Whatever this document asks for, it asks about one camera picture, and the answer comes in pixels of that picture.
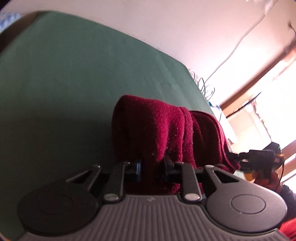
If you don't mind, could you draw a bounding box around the dark red knit sweater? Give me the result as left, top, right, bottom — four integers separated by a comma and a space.
111, 95, 240, 194

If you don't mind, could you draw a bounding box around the forearm in striped dark sleeve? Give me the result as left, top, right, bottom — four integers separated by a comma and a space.
280, 185, 296, 222

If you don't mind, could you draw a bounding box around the person right hand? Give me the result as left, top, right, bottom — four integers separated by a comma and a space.
252, 172, 281, 194

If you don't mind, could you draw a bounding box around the red clothing of person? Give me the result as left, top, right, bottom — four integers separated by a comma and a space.
280, 218, 296, 241

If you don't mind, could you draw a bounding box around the green table cloth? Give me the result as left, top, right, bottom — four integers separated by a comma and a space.
1, 11, 211, 240

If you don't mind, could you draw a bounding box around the blue white patterned storage bag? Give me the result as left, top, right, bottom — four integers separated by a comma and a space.
0, 13, 22, 33

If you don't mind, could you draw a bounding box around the wooden door frame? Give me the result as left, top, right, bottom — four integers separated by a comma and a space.
220, 44, 295, 117

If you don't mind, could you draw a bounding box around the grey usb cable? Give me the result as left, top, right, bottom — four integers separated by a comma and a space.
188, 69, 217, 103

